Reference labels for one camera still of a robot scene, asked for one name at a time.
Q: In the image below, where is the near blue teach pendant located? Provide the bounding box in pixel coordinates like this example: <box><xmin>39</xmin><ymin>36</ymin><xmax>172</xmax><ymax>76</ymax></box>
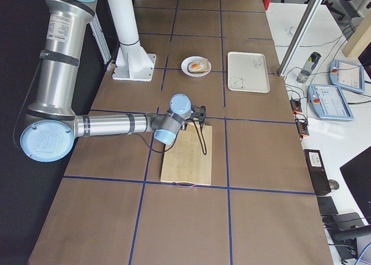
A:
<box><xmin>308</xmin><ymin>84</ymin><xmax>354</xmax><ymax>121</ymax></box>

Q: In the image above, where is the white camera mast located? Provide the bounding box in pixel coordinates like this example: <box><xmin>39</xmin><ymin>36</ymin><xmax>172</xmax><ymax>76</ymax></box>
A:
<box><xmin>107</xmin><ymin>0</ymin><xmax>157</xmax><ymax>82</ymax></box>

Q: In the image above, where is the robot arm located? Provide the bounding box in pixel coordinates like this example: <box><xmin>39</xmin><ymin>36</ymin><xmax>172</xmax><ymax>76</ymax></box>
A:
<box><xmin>20</xmin><ymin>0</ymin><xmax>194</xmax><ymax>162</ymax></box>

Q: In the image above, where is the black power box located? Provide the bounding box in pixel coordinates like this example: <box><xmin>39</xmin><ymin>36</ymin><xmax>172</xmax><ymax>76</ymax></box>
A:
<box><xmin>304</xmin><ymin>149</ymin><xmax>331</xmax><ymax>196</ymax></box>

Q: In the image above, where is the black monitor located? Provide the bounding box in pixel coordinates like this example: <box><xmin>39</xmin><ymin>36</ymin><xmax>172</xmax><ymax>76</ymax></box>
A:
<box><xmin>340</xmin><ymin>148</ymin><xmax>371</xmax><ymax>223</ymax></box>

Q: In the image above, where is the cream bear tray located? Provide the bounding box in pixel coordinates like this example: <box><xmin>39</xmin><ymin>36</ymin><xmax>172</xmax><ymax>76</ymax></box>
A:
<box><xmin>227</xmin><ymin>52</ymin><xmax>270</xmax><ymax>93</ymax></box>

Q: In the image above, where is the bamboo cutting board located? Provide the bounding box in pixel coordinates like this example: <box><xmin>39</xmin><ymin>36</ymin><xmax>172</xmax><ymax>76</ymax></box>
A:
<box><xmin>160</xmin><ymin>124</ymin><xmax>213</xmax><ymax>186</ymax></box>

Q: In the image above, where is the clear water bottle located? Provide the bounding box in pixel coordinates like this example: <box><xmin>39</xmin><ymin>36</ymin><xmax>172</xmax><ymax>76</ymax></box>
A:
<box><xmin>296</xmin><ymin>52</ymin><xmax>322</xmax><ymax>84</ymax></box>

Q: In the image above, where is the bread slice with fried egg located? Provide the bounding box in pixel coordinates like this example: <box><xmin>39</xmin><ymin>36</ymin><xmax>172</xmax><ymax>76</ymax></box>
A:
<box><xmin>187</xmin><ymin>59</ymin><xmax>209</xmax><ymax>74</ymax></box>

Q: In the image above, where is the blue teach pendant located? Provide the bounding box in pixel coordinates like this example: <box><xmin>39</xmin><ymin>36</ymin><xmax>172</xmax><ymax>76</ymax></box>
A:
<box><xmin>329</xmin><ymin>59</ymin><xmax>365</xmax><ymax>93</ymax></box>
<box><xmin>308</xmin><ymin>84</ymin><xmax>354</xmax><ymax>121</ymax></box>

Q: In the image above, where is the aluminium frame post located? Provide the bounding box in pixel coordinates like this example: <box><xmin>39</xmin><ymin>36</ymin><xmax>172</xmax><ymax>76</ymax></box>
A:
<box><xmin>278</xmin><ymin>0</ymin><xmax>323</xmax><ymax>76</ymax></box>

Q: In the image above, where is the far blue teach pendant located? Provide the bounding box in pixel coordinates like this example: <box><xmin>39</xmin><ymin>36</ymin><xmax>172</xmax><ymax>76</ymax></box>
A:
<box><xmin>329</xmin><ymin>59</ymin><xmax>365</xmax><ymax>93</ymax></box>

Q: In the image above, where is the orange black connector block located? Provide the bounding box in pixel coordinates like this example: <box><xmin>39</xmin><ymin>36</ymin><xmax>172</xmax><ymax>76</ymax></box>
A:
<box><xmin>290</xmin><ymin>99</ymin><xmax>310</xmax><ymax>139</ymax></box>

